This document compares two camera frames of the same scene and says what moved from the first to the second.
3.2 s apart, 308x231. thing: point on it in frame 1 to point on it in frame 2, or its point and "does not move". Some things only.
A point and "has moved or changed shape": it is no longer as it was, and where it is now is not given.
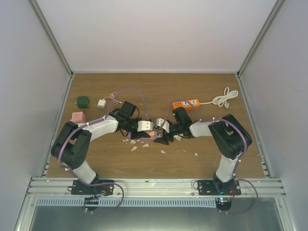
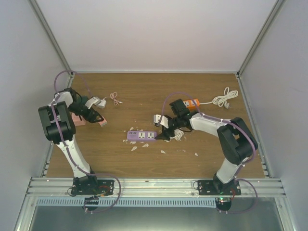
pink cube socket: (78, 117) does not move
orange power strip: (188, 104) does not move
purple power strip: (154, 138) does not move
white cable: (177, 137) does not move
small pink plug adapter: (152, 134) has moved or changed shape
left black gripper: (140, 134) to (91, 120)
